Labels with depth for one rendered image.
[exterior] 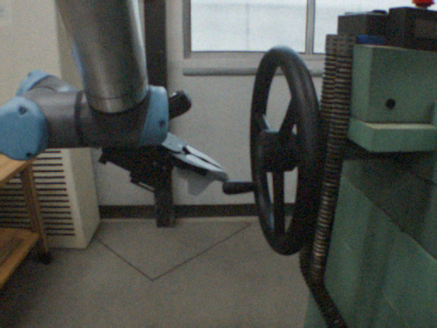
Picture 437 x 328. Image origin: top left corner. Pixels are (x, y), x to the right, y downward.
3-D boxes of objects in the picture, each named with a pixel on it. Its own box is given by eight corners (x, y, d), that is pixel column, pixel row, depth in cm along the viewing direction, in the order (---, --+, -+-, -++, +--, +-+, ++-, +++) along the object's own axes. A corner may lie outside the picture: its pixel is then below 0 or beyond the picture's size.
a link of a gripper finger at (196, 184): (215, 202, 62) (168, 179, 60) (233, 174, 60) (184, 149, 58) (217, 210, 59) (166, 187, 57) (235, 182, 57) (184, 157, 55)
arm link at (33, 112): (66, 98, 37) (90, 81, 47) (-22, 105, 37) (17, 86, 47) (75, 164, 41) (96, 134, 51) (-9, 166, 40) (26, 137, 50)
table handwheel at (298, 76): (261, -2, 43) (311, 209, 30) (395, 9, 45) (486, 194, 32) (236, 125, 69) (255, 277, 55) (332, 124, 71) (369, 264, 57)
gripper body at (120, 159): (165, 178, 64) (103, 149, 60) (187, 137, 61) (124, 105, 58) (162, 198, 57) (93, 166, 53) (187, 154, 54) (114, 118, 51)
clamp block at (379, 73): (320, 101, 53) (323, 42, 50) (394, 102, 55) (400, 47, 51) (367, 124, 39) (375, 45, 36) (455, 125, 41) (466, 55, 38)
